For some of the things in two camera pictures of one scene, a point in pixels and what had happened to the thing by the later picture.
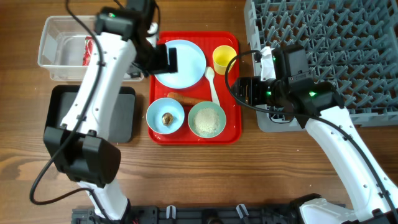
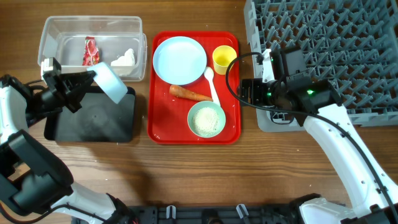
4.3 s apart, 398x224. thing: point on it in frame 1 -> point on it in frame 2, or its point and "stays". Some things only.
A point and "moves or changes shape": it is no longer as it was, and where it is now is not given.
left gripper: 161,65 -> 59,87
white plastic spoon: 209,73 stays
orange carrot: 186,99 moves or changes shape
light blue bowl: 165,116 moves or changes shape
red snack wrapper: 89,43 stays
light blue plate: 191,65 stays
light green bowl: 206,119 stays
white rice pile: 206,121 stays
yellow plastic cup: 221,56 stays
